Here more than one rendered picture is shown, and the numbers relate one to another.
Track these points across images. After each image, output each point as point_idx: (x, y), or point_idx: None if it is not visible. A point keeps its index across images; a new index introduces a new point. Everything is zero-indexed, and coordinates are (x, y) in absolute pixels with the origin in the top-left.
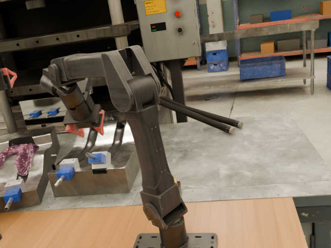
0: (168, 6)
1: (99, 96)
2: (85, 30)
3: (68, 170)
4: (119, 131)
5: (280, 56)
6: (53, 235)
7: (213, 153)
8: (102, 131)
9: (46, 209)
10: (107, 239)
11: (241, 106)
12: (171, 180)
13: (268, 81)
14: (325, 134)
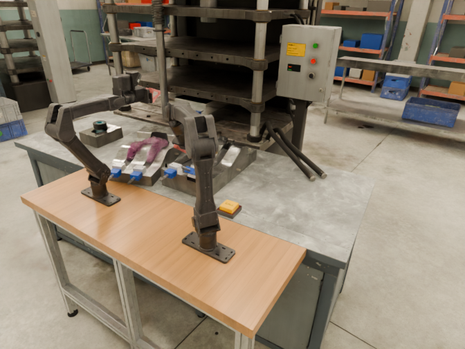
0: (307, 52)
1: None
2: (234, 55)
3: (171, 172)
4: (223, 151)
5: (458, 104)
6: (147, 211)
7: (284, 192)
8: None
9: (153, 192)
10: (174, 226)
11: (389, 145)
12: (212, 208)
13: (429, 129)
14: (455, 202)
